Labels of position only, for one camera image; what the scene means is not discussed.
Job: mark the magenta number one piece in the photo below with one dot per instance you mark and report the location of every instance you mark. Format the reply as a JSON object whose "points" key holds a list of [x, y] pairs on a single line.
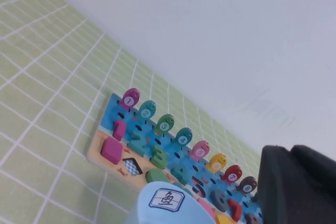
{"points": [[119, 129]]}

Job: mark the green number three piece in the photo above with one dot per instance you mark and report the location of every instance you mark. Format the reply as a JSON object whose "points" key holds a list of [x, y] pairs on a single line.
{"points": [[158, 157]]}

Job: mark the green grid tablecloth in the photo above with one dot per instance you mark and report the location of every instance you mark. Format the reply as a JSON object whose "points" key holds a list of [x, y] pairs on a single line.
{"points": [[47, 82]]}

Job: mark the magenta rectangle piece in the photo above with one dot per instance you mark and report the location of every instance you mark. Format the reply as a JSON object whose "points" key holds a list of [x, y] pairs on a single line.
{"points": [[111, 150]]}

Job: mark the teal fish number two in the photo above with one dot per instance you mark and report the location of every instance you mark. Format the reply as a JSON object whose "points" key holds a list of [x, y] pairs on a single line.
{"points": [[145, 113]]}

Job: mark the yellow fish number six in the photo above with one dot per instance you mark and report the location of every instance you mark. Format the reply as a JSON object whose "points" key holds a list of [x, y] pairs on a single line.
{"points": [[216, 165]]}

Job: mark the light blue plastic bowl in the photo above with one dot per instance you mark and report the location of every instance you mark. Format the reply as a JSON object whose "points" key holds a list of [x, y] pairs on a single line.
{"points": [[147, 213]]}

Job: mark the brown fish number eight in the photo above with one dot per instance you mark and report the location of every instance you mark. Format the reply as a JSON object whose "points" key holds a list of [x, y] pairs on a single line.
{"points": [[246, 187]]}

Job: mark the pink trapezoid piece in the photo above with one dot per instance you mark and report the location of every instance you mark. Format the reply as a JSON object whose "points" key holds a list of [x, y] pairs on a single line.
{"points": [[206, 207]]}

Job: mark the green circle piece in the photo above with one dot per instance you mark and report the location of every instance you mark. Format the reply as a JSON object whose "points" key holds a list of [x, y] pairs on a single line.
{"points": [[156, 175]]}

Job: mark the teal number two piece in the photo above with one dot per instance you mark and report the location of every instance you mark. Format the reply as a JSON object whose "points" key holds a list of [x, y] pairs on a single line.
{"points": [[136, 144]]}

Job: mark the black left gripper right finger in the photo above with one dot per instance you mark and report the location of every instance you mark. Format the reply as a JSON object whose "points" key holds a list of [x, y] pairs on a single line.
{"points": [[317, 161]]}

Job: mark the red fish number seven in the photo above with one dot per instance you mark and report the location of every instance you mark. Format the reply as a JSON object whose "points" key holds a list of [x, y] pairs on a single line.
{"points": [[232, 176]]}

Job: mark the red number seven piece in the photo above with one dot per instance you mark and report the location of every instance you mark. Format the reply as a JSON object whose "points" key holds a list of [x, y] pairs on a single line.
{"points": [[236, 209]]}

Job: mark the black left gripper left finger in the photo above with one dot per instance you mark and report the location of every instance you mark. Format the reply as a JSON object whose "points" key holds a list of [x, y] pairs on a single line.
{"points": [[286, 190]]}

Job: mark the green fish number three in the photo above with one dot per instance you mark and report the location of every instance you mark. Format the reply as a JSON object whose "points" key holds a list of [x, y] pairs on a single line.
{"points": [[164, 126]]}

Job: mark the teal number four piece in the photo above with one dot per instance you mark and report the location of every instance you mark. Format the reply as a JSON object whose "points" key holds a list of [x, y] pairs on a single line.
{"points": [[181, 172]]}

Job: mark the pink fish number five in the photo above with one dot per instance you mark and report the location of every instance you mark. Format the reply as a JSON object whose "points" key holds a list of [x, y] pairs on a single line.
{"points": [[199, 152]]}

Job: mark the magenta fish number one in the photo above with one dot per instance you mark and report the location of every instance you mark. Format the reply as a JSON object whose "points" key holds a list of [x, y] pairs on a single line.
{"points": [[129, 100]]}

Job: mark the colourful wooden puzzle board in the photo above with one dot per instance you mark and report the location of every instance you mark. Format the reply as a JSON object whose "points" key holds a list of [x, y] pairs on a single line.
{"points": [[110, 119]]}

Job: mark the blue-teal fish number four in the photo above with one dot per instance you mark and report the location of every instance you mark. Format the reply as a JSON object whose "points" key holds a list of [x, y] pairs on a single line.
{"points": [[183, 139]]}

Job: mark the grey number six piece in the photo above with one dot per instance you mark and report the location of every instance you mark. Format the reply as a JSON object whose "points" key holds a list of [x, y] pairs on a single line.
{"points": [[216, 200]]}

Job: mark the brown number eight piece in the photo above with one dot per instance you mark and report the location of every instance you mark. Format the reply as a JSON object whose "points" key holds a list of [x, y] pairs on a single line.
{"points": [[253, 219]]}

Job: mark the yellow pentagon piece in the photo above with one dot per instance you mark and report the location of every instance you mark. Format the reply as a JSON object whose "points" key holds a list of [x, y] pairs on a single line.
{"points": [[223, 220]]}

